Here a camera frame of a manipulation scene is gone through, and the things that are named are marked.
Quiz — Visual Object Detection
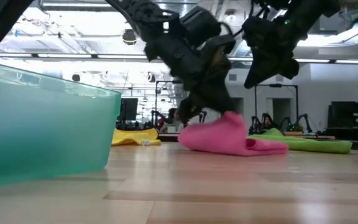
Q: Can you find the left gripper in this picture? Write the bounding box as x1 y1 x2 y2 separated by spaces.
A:
144 30 238 125

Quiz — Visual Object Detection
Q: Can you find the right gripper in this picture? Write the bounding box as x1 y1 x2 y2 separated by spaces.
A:
243 29 301 90

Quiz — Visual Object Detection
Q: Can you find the pink microfiber towel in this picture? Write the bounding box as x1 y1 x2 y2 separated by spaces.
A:
178 111 289 157

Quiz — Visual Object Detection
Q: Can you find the yellow microfiber towel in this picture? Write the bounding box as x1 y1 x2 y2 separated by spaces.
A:
111 127 162 147

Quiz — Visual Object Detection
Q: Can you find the green microfiber towel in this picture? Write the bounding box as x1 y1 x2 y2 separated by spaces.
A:
247 127 353 154

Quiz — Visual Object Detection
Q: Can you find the teal translucent plastic bin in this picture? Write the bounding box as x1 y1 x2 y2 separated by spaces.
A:
0 60 122 190

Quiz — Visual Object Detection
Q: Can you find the person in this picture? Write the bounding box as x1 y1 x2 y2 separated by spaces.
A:
159 108 186 134

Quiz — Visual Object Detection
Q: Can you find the black computer monitor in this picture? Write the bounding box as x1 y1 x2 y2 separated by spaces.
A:
116 98 139 123

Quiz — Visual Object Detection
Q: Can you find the long ceiling light bar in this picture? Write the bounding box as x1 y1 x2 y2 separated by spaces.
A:
296 58 358 65
0 53 150 60

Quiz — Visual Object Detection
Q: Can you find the black ceiling-hung device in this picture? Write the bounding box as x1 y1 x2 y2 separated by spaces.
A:
122 29 137 46

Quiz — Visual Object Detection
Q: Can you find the black shelf cabinet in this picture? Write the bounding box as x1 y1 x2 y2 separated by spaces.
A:
327 101 358 142

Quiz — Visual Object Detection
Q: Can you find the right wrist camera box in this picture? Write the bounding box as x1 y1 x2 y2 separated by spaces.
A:
242 16 273 47

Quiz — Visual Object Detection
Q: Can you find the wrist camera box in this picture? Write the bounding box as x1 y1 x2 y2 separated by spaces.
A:
180 6 223 47
242 16 273 47

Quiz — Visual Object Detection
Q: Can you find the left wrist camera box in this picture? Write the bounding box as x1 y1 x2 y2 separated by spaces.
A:
180 6 223 47

